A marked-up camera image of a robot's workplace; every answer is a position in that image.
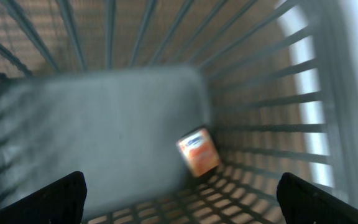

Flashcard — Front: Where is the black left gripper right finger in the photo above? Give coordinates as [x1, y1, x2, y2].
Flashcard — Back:
[277, 172, 358, 224]

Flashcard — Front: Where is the orange tissue pack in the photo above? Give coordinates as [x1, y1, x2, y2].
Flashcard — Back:
[176, 128, 220, 177]

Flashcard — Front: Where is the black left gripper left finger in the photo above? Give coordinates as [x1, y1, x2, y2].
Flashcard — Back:
[0, 171, 87, 224]

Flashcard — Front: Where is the dark grey plastic basket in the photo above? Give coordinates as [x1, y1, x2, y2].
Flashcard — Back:
[0, 0, 358, 223]

